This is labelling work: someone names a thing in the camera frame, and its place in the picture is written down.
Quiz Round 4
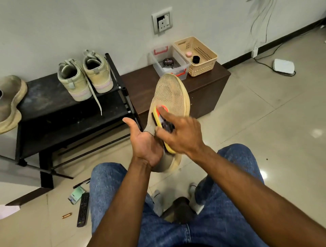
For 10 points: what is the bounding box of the person's right hand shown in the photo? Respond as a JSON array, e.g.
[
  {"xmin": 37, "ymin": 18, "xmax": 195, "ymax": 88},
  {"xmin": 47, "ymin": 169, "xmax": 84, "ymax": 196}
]
[{"xmin": 155, "ymin": 107, "xmax": 207, "ymax": 159}]

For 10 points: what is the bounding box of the person's left hand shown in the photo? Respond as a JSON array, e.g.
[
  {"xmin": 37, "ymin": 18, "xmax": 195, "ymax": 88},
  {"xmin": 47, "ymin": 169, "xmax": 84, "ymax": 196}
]
[{"xmin": 122, "ymin": 117, "xmax": 165, "ymax": 169}]

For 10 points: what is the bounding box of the black orange shoe brush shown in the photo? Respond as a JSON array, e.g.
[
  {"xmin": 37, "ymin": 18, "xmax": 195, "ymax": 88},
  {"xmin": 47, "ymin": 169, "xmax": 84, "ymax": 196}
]
[{"xmin": 152, "ymin": 105, "xmax": 177, "ymax": 155}]

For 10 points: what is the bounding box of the worn tan slip-on shoe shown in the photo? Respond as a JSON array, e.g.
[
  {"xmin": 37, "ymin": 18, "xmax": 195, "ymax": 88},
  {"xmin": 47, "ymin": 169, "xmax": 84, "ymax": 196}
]
[
  {"xmin": 0, "ymin": 75, "xmax": 28, "ymax": 134},
  {"xmin": 144, "ymin": 73, "xmax": 191, "ymax": 173}
]

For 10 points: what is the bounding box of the beige plastic basket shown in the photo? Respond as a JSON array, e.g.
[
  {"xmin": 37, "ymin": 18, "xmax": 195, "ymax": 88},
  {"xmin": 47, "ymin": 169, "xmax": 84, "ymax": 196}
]
[{"xmin": 172, "ymin": 36, "xmax": 219, "ymax": 77}]

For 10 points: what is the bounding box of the clear plastic storage box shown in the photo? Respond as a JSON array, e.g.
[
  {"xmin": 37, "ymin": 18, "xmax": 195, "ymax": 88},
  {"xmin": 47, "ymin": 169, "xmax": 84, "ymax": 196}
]
[{"xmin": 149, "ymin": 46, "xmax": 190, "ymax": 82}]

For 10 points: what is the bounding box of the pale green lace-up shoe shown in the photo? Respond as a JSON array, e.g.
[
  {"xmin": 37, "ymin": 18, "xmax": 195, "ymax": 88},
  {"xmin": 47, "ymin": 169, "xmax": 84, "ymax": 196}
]
[
  {"xmin": 57, "ymin": 58, "xmax": 103, "ymax": 116},
  {"xmin": 82, "ymin": 49, "xmax": 114, "ymax": 94}
]

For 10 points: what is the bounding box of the person's right forearm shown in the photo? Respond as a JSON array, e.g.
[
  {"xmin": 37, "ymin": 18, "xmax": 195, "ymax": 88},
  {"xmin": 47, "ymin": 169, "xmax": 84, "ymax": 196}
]
[{"xmin": 193, "ymin": 147, "xmax": 326, "ymax": 247}]

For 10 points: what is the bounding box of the person's left forearm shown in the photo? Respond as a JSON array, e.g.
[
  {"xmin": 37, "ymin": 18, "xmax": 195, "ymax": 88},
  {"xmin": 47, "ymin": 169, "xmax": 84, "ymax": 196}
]
[{"xmin": 88, "ymin": 159, "xmax": 152, "ymax": 247}]

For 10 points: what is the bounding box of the dark brown wooden cabinet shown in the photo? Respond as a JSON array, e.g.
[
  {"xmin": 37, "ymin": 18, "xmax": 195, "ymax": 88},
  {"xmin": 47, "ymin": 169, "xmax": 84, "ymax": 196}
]
[{"xmin": 120, "ymin": 62, "xmax": 231, "ymax": 128}]

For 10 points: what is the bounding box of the person's right leg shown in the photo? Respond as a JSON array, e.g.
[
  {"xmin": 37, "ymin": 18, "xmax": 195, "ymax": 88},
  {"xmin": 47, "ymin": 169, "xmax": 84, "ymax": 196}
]
[{"xmin": 187, "ymin": 144, "xmax": 268, "ymax": 247}]

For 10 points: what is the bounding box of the black pen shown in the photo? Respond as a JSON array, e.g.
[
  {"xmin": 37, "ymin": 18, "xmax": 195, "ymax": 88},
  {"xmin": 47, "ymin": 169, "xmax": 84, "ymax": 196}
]
[{"xmin": 73, "ymin": 178, "xmax": 91, "ymax": 189}]

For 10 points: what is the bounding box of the black metal shoe rack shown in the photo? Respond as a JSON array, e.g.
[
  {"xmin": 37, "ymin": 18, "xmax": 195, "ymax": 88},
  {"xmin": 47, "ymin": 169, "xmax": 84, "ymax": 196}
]
[{"xmin": 0, "ymin": 53, "xmax": 141, "ymax": 207}]

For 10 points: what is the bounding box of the green paper packet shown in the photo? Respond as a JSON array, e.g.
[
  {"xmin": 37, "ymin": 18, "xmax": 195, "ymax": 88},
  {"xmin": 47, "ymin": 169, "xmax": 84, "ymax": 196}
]
[{"xmin": 69, "ymin": 186, "xmax": 87, "ymax": 205}]

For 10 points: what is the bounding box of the black remote control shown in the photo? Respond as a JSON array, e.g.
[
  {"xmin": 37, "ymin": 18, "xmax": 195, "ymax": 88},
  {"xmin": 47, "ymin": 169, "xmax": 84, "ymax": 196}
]
[{"xmin": 77, "ymin": 192, "xmax": 90, "ymax": 228}]

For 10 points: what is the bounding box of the white router box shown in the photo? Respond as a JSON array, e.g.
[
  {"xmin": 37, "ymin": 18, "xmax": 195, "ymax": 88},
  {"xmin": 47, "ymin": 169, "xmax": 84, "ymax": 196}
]
[{"xmin": 272, "ymin": 58, "xmax": 296, "ymax": 77}]

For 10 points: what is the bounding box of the white paper sheet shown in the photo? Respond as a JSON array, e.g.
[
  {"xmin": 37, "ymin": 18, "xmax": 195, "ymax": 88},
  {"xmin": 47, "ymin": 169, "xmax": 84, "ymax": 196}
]
[{"xmin": 0, "ymin": 205, "xmax": 21, "ymax": 220}]

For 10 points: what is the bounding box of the white wall socket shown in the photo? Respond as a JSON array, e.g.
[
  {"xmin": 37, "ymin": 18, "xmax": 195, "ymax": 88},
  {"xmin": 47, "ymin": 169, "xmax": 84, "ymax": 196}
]
[{"xmin": 151, "ymin": 7, "xmax": 173, "ymax": 35}]

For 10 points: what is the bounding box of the white cable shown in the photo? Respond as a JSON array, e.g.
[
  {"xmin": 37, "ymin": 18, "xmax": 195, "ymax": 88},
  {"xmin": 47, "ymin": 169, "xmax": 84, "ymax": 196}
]
[{"xmin": 248, "ymin": 0, "xmax": 295, "ymax": 78}]

